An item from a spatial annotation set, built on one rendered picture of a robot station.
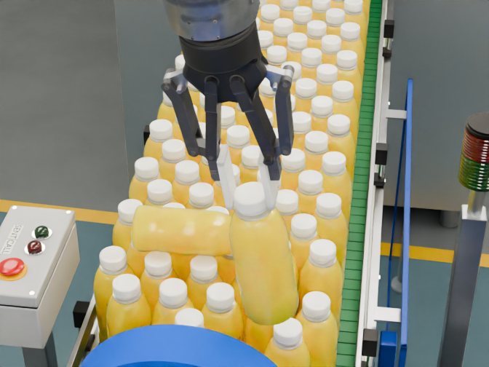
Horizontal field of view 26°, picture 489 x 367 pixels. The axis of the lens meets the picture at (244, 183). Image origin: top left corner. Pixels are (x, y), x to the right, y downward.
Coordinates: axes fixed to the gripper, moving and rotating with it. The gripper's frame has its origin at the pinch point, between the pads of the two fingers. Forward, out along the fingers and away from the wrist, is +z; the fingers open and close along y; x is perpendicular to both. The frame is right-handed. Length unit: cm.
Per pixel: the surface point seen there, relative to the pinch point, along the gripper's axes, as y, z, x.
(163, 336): -10.7, 15.8, -9.1
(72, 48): -138, 158, 251
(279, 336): -2.1, 34.9, 6.9
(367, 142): 2, 63, 80
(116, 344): -16.6, 17.1, -9.4
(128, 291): -24.2, 32.6, 12.1
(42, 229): -38, 28, 20
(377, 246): 6, 60, 48
